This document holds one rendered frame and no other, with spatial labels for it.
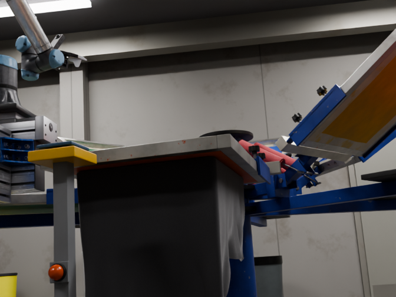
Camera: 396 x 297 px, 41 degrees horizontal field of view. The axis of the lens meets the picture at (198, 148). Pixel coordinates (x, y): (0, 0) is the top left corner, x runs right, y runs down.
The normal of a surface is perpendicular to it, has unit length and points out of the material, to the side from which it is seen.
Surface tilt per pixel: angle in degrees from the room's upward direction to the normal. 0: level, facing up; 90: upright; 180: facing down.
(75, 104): 90
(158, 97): 90
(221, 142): 90
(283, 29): 90
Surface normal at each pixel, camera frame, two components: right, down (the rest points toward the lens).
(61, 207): -0.25, -0.18
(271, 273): 0.42, -0.14
